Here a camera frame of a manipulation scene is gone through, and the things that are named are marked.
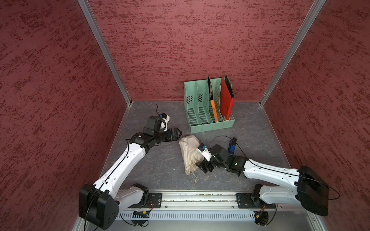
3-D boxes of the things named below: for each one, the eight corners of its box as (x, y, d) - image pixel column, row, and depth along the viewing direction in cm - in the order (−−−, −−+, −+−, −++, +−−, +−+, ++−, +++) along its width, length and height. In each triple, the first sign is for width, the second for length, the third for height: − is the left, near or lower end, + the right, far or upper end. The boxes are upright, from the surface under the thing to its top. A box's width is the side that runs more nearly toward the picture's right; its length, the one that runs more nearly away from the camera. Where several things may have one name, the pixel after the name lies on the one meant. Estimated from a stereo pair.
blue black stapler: (226, 154, 93) (228, 151, 90) (229, 139, 100) (231, 136, 97) (232, 156, 92) (234, 153, 89) (235, 141, 99) (236, 138, 96)
